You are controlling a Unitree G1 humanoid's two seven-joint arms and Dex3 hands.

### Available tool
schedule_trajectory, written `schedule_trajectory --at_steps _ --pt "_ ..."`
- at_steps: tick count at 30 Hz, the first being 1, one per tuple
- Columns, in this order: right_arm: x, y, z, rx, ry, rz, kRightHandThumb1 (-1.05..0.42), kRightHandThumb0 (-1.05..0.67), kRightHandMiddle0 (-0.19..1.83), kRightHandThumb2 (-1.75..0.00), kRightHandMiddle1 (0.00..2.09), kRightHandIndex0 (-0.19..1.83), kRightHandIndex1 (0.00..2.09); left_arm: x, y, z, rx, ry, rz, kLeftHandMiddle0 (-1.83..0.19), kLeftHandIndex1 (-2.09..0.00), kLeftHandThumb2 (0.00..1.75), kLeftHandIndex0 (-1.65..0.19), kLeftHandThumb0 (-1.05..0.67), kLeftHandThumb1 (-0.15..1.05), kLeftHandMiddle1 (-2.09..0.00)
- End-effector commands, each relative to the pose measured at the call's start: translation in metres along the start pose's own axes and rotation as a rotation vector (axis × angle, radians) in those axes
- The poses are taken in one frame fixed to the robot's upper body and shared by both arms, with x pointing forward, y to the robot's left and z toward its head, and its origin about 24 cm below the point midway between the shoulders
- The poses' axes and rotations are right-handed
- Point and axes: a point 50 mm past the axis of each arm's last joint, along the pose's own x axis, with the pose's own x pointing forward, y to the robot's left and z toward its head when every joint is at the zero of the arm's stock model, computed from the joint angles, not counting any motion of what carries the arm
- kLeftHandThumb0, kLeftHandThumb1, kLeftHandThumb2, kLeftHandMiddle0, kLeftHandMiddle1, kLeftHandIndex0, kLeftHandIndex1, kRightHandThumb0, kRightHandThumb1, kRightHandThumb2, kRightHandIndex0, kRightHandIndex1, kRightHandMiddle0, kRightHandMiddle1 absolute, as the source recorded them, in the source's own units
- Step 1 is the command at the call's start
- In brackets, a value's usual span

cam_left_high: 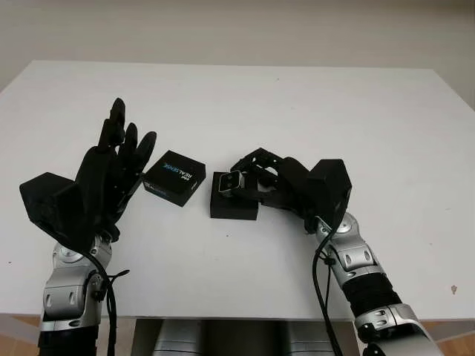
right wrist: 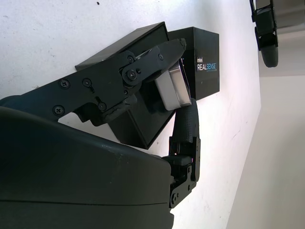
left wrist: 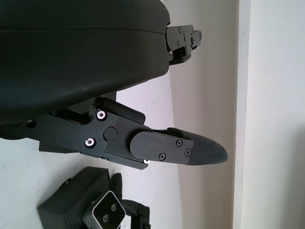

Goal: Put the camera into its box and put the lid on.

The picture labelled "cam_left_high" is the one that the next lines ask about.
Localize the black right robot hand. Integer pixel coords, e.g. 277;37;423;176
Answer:
229;147;320;234

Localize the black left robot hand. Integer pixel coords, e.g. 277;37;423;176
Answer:
72;97;159;238

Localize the small silver depth camera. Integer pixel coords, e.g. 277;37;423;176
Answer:
217;171;246;194

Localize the black RealSense box lid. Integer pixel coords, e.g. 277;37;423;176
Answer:
142;149;208;208

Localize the silver robot right leg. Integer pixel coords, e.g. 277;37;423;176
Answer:
287;320;335;356

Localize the white table leg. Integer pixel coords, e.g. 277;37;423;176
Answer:
0;313;42;348

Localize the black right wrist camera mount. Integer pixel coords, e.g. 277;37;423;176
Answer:
304;159;353;227

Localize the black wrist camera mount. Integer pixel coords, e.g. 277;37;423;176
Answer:
304;159;353;227
19;171;122;253

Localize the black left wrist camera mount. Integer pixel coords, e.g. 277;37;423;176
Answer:
19;171;122;253

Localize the black camera box base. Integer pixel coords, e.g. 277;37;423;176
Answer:
209;171;260;222

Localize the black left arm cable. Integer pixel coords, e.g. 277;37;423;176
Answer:
83;248;131;356

